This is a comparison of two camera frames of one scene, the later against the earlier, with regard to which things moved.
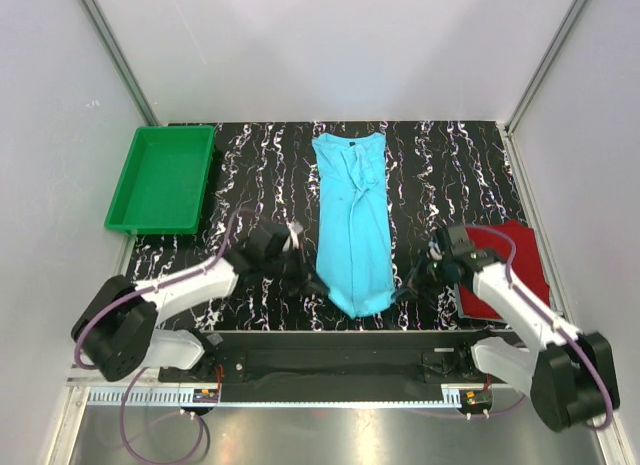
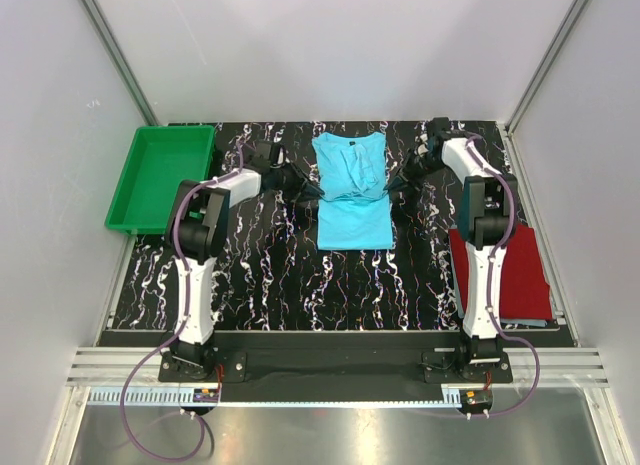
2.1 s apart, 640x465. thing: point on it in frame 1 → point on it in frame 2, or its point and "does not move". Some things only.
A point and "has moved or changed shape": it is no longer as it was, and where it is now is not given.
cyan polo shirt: x=353 y=223 has moved or changed shape
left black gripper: x=306 y=279 → x=300 y=182
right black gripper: x=415 y=283 → x=406 y=176
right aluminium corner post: x=549 y=57 does not move
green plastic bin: x=163 y=184 does not move
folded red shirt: x=529 y=271 does not move
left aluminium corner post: x=114 y=51 does not move
